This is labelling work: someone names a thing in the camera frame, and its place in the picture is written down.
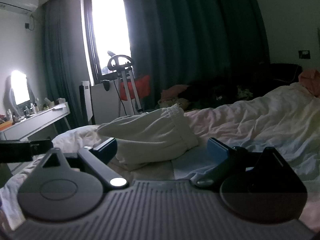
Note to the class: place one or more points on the window with dark frame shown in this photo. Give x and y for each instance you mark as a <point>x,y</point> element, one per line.
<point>105,29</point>

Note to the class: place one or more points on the white cabinet under window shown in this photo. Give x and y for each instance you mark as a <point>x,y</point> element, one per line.
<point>106,105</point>

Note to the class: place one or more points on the black wall switch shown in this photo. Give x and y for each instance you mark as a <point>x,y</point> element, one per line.
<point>304,54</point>

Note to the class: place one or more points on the dark green left curtain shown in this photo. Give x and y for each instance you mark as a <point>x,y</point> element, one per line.
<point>59,76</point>

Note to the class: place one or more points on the dark green curtain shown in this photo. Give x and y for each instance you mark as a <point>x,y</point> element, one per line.
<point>59,76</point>
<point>208,44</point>

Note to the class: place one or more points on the red cloth on stand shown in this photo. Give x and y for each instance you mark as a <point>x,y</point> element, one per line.
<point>142,87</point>

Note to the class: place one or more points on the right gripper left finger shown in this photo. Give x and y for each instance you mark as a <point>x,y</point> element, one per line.
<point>67,186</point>

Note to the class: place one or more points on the dark green right curtain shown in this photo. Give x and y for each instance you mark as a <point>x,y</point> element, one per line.
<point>208,44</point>

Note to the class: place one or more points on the white zip-up jacket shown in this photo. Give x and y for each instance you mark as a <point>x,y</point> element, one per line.
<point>161,135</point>

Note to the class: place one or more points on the white panel heater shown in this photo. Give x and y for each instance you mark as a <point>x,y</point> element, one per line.
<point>85,101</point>

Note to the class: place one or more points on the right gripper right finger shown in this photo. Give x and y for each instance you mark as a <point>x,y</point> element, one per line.
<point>260,187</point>

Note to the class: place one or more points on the lit vanity mirror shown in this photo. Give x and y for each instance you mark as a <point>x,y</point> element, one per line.
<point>20,92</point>

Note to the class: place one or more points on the orange pillow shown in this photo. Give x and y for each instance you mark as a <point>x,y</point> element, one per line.
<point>310,79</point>

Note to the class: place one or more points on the white dressing table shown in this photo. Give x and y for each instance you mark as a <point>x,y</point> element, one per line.
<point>32,125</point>

